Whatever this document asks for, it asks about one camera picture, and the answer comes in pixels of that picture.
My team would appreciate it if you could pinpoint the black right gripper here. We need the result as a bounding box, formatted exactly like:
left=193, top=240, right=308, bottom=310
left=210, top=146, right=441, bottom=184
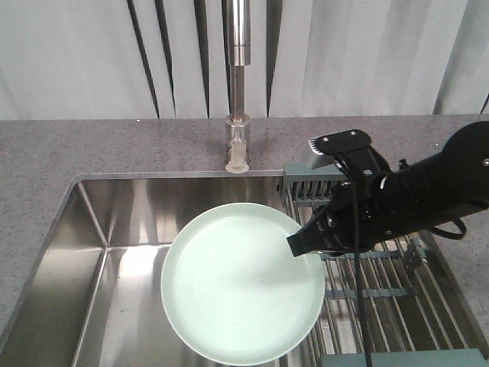
left=287, top=147, right=391, bottom=257

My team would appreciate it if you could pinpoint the pale green round plate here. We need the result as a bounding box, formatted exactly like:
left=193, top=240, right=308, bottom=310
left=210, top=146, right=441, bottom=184
left=161, top=203, right=325, bottom=366

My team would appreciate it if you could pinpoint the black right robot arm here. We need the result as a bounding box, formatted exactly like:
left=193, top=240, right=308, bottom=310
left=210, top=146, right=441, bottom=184
left=287, top=121, right=488, bottom=256

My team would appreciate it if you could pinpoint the steel roll-up drying rack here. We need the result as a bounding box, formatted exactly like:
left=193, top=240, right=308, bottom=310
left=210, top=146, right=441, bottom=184
left=277, top=160, right=489, bottom=367

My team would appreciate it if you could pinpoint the stainless steel faucet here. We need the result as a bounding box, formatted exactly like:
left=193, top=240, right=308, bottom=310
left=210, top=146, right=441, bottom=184
left=225, top=0, right=251, bottom=174

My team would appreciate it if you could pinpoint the stainless steel sink basin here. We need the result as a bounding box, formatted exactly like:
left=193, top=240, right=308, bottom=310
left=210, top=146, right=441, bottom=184
left=0, top=171, right=489, bottom=367

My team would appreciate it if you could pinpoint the white pleated curtain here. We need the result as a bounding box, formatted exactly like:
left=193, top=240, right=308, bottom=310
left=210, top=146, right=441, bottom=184
left=1, top=1, right=488, bottom=120

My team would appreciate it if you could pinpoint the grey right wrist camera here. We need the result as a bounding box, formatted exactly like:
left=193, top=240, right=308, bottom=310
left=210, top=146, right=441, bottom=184
left=303, top=129, right=371, bottom=169

